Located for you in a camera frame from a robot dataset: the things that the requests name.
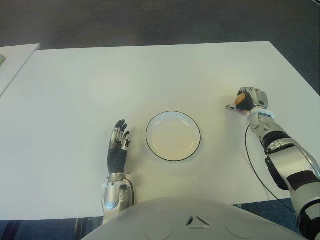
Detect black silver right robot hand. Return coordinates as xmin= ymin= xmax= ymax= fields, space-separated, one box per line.
xmin=224 ymin=86 xmax=270 ymax=112

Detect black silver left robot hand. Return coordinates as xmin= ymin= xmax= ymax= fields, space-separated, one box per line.
xmin=107 ymin=119 xmax=132 ymax=175

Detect red yellow apple with sticker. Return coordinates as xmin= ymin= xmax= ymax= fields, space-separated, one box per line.
xmin=234 ymin=92 xmax=248 ymax=115

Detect white plate with black rim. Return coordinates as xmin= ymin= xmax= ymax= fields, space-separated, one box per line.
xmin=145 ymin=110 xmax=202 ymax=162

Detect grey robot torso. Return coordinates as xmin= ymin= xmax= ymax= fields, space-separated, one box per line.
xmin=82 ymin=196 xmax=311 ymax=240

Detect white side table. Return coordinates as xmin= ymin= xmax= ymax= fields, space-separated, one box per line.
xmin=0 ymin=43 xmax=41 ymax=98

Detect thin black cable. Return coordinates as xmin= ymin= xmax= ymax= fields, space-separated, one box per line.
xmin=243 ymin=124 xmax=296 ymax=213

